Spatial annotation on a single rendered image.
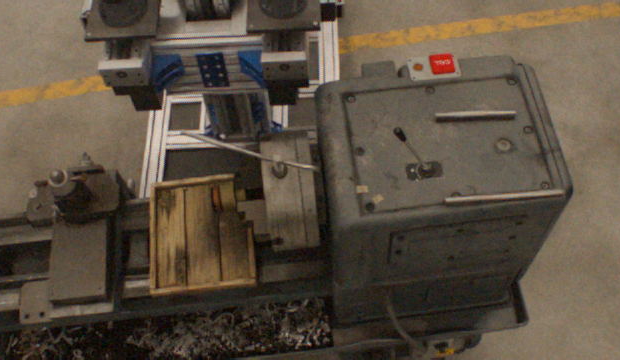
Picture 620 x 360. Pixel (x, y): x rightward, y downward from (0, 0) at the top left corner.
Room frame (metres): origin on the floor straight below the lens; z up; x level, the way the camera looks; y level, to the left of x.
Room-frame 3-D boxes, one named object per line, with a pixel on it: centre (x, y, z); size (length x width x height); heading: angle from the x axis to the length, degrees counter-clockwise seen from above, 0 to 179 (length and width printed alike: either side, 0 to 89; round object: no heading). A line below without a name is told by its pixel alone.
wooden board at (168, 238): (0.90, 0.32, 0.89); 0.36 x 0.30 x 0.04; 2
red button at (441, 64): (1.14, -0.38, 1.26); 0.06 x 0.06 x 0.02; 2
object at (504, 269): (0.93, -0.34, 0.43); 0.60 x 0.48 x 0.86; 92
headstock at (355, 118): (0.93, -0.34, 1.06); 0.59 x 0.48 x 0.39; 92
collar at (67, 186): (0.97, 0.67, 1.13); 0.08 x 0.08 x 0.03
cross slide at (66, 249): (0.90, 0.67, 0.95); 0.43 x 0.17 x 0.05; 2
